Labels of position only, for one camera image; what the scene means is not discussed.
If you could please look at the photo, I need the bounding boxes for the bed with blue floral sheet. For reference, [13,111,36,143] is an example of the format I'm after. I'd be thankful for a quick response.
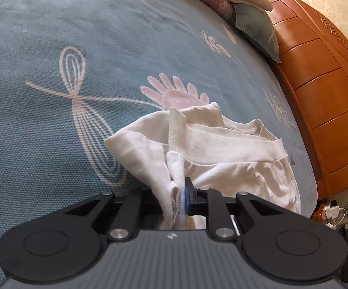
[0,0,319,289]

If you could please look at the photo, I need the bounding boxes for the grey-green pillow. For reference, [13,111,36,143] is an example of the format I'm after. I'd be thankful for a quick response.
[232,1,281,64]

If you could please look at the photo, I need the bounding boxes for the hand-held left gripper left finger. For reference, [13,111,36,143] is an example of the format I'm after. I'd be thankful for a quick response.
[65,188,162,241]

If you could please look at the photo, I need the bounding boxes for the white long-sleeve printed shirt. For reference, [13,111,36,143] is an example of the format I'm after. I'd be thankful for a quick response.
[104,102,301,231]

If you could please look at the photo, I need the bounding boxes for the wooden headboard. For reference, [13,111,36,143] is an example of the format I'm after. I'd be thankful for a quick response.
[252,0,348,201]

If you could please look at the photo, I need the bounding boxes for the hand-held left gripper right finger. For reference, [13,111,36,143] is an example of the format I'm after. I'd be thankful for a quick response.
[184,177,280,241]

